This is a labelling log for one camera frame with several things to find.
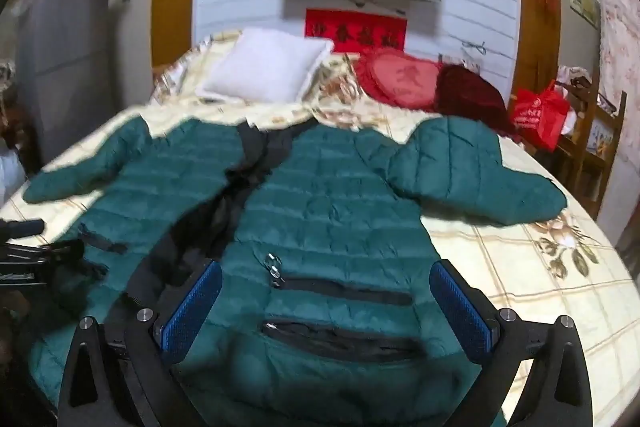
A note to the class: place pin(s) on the grey refrigerator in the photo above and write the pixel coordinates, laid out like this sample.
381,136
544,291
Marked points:
65,52

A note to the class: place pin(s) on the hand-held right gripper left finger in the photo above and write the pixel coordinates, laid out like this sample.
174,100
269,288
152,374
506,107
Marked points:
192,307

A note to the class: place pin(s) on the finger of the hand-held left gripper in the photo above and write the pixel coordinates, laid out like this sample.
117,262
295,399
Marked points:
30,259
20,229

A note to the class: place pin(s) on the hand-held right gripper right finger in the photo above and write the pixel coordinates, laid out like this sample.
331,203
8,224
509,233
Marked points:
460,312

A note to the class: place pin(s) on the red paper banner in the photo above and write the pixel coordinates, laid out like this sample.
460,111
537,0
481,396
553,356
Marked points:
355,29

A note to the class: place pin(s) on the small framed picture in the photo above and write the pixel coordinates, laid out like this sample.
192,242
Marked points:
584,2

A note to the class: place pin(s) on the wooden chair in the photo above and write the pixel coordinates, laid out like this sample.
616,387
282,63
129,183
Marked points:
585,157

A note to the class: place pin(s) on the green puffer jacket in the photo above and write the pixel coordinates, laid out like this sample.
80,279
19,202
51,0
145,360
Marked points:
330,207

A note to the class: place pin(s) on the bed with floral sheet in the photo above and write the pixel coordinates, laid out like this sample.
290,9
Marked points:
500,267

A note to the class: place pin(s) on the white pillow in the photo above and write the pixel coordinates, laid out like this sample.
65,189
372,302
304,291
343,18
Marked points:
265,64

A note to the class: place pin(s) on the red heart pillow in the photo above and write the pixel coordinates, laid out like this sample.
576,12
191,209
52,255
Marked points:
400,79

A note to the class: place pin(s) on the floral pink cloth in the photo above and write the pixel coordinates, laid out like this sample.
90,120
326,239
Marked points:
620,37

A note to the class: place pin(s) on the red shopping bag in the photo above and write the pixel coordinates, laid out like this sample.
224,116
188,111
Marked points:
540,114

